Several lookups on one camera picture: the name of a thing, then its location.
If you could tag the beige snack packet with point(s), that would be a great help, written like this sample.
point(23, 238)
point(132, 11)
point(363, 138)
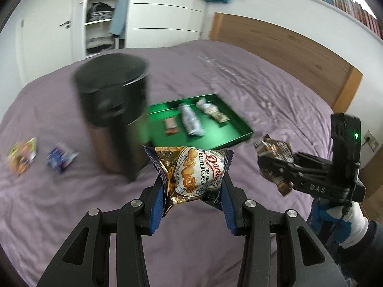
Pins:
point(220, 117)

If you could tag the person's right forearm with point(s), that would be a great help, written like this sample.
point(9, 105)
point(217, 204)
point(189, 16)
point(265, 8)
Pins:
point(371, 245)

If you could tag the wall socket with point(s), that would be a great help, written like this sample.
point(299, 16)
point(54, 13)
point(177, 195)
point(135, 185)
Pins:
point(372, 140)

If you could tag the wooden headboard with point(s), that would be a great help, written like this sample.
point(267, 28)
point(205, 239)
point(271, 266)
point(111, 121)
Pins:
point(284, 44)

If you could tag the folded grey clothes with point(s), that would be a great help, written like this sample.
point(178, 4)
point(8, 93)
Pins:
point(100, 45)

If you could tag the yellow orange snack packet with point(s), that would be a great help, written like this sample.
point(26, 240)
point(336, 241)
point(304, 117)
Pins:
point(22, 155)

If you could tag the green metal tray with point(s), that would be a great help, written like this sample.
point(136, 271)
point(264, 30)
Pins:
point(230, 131)

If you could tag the white pink snack wrapper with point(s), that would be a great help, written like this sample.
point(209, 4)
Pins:
point(206, 106)

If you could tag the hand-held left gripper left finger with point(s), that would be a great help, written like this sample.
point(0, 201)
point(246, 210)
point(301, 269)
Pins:
point(157, 209)

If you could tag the person's right hand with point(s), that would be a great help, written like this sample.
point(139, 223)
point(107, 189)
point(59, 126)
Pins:
point(356, 218)

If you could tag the black rose-gold electric kettle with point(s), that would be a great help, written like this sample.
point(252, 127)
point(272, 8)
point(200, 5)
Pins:
point(110, 110)

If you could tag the white door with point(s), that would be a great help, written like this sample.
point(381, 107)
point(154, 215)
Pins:
point(48, 36)

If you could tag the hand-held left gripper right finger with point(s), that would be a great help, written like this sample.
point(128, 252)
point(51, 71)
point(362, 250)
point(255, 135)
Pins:
point(229, 212)

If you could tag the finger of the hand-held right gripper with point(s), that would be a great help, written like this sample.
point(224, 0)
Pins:
point(311, 160)
point(270, 167)

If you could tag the white wardrobe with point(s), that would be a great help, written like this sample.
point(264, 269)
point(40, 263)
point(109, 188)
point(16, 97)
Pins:
point(167, 9)

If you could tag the hanging grey-blue garment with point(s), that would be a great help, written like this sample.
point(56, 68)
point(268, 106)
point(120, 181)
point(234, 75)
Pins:
point(119, 15)

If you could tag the brown gold cookie packet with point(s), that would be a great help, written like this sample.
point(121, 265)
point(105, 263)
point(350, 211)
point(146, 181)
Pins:
point(276, 149)

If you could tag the small red tan snack bar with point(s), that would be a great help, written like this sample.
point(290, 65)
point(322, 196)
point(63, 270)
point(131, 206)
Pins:
point(171, 125)

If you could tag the gold blue cookie packet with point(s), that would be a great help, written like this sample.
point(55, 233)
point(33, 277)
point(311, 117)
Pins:
point(191, 173)

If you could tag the purple bed blanket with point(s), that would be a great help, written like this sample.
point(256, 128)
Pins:
point(254, 74)

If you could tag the blue white snack packet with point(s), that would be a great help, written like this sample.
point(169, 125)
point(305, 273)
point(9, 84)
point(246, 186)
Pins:
point(59, 157)

